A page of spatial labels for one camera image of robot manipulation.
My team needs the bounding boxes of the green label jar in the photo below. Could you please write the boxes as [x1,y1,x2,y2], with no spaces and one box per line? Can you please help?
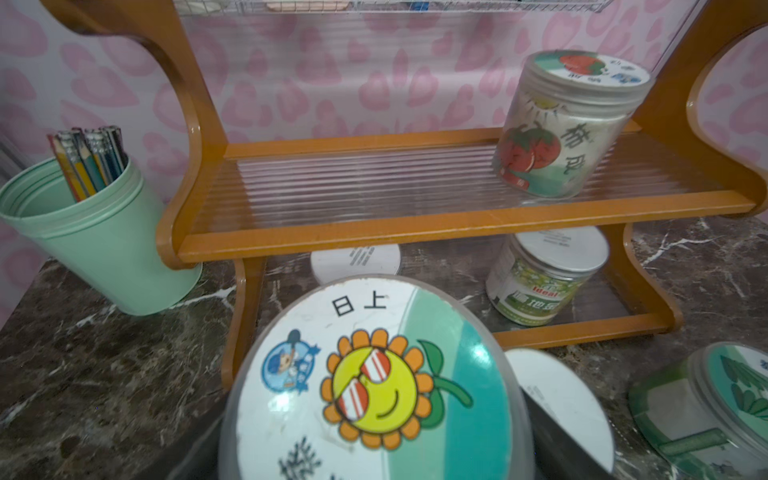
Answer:
[485,226,610,327]

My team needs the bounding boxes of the tomato lid seed jar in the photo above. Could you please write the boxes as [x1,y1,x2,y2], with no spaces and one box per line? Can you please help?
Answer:
[493,50,655,198]

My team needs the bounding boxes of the mint green pencil cup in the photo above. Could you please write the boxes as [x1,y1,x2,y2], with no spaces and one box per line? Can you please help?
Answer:
[1,159,202,316]

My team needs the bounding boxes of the wooden three-tier shelf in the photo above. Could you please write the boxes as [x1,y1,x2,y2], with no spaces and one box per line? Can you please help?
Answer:
[46,1,767,388]

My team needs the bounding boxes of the white-lid jar bottom left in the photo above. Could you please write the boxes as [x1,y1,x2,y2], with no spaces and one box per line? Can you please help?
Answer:
[310,244,402,285]

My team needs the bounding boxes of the white wire wall basket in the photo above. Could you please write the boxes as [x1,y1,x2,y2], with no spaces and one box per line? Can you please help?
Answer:
[173,0,611,16]

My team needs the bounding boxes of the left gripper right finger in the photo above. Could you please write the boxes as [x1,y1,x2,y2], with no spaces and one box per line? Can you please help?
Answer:
[522,391,612,480]

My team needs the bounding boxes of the coloured pencils bundle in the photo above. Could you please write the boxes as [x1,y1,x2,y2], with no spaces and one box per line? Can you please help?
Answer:
[47,125,129,202]

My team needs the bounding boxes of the tall white-lid seed jar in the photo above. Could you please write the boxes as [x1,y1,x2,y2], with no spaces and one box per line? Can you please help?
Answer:
[505,348,615,473]

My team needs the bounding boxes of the sunflower lid seed jar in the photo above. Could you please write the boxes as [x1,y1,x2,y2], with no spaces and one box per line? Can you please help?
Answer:
[218,275,535,479]

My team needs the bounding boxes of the green leaf lid seed jar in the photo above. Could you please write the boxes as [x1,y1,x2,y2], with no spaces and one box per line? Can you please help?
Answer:
[628,342,767,479]

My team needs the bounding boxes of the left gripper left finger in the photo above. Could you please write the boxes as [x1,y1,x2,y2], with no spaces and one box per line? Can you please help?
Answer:
[135,407,225,480]

